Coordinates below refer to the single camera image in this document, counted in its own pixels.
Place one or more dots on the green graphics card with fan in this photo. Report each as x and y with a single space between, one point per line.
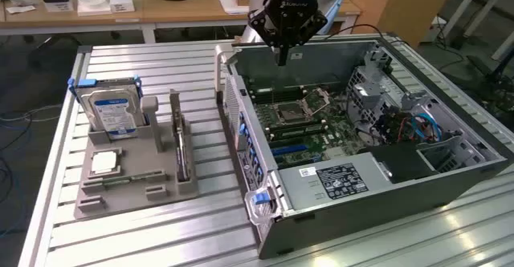
180 146

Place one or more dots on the white foam sheets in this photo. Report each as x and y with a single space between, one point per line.
232 4

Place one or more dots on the wooden desk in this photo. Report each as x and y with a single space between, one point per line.
180 8

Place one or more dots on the metal socket cover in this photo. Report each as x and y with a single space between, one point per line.
316 101

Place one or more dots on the silver disk bay cage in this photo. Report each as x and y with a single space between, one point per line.
368 92

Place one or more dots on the wooden cabinet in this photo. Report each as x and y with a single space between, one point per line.
408 8

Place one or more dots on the CPU socket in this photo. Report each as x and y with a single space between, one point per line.
290 112

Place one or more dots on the installed RAM stick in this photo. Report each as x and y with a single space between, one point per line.
296 129

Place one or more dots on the green motherboard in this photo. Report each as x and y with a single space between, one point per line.
340 131

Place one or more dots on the plain white box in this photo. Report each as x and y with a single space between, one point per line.
121 4

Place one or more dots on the blue expansion slot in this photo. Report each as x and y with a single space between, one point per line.
288 150

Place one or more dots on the silver chipset heatsink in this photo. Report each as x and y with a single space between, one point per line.
335 153

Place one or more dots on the white round tape holder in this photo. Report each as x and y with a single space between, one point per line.
92 5

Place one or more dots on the hard disk with blue caddy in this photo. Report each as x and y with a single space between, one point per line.
112 110

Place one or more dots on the black equipment stand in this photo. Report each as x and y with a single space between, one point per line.
498 77

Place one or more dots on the grey power supply unit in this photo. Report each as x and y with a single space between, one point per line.
292 189

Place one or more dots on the white box with black top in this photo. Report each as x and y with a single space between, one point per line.
57 2

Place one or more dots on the black chair base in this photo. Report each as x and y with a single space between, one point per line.
52 43

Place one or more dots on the grey parts rack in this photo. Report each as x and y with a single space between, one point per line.
136 164

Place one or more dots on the blue case latch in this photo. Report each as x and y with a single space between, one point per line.
260 198

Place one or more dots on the silver CPU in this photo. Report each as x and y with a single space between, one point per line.
104 161

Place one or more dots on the green RAM stick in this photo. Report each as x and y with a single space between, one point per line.
120 179

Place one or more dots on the white paper label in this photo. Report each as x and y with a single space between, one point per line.
20 9

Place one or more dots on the black open PC case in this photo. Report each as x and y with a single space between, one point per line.
360 219

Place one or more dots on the white desk frame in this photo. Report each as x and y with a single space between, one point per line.
470 5

